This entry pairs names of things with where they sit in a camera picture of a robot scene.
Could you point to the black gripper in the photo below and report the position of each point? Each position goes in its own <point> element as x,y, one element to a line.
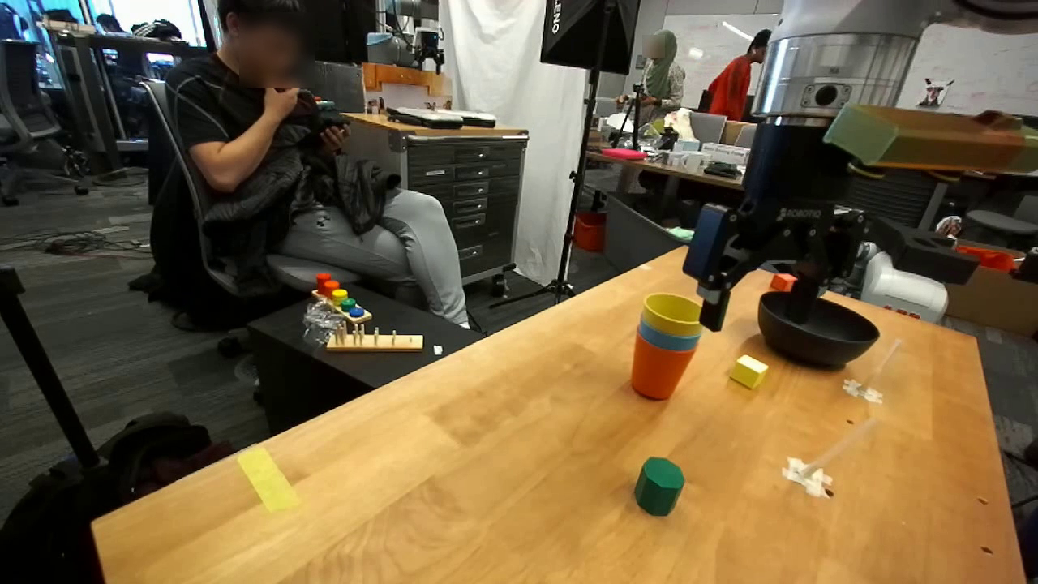
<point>778,230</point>

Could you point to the yellow plastic cup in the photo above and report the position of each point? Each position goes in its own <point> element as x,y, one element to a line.
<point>670,313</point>

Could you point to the blue plastic cup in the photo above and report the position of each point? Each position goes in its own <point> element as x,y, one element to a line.
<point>666,339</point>

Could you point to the black bowl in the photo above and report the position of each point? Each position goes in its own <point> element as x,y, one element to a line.
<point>815,339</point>

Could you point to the yellow cube block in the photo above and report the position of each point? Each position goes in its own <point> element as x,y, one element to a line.
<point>747,373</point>

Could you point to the orange plastic cup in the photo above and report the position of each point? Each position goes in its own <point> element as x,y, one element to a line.
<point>659,373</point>

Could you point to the clear plastic clip lower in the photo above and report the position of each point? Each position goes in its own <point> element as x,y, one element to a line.
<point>862,392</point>

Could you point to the white plastic cylinder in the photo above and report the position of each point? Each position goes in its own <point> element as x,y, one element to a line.
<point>903,287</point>

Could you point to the red bucket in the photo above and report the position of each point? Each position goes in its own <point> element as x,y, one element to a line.
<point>588,230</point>

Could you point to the white stick with cross end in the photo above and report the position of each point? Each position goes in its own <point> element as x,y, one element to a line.
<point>806,478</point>

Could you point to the person in red top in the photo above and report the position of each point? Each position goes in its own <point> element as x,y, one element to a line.
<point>735,86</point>

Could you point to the black light stand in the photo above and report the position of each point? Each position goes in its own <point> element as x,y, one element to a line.
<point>577,183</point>

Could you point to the green cylinder block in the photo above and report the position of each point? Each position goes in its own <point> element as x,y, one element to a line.
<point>659,488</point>

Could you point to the cardboard box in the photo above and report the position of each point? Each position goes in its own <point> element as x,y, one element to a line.
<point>1001,299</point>

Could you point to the person in green hood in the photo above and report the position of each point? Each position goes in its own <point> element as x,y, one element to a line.
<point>664,70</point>

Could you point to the black softbox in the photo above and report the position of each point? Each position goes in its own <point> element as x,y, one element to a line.
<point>588,33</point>

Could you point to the grey drawer cabinet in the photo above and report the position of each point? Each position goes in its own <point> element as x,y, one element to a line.
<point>464,197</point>

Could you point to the white backdrop cloth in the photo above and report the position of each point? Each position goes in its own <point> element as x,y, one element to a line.
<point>498,65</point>

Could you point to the wooden bar toy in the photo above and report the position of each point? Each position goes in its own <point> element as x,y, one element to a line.
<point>374,341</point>

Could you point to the colourful stacking toy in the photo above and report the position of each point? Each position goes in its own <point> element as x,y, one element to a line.
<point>342,292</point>

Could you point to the clear plastic bag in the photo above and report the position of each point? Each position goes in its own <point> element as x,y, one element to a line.
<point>321,324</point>

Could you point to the black low table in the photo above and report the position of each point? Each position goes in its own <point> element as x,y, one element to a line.
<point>326,373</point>

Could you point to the seated person in black shirt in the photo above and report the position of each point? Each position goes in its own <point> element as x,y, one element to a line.
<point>271,183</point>

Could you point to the black office chair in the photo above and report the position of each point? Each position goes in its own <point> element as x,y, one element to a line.
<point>173,215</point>

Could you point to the black bag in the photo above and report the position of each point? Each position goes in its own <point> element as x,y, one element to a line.
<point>84,508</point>

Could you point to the black tripod leg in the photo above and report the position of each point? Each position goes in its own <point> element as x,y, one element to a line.
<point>44,369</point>

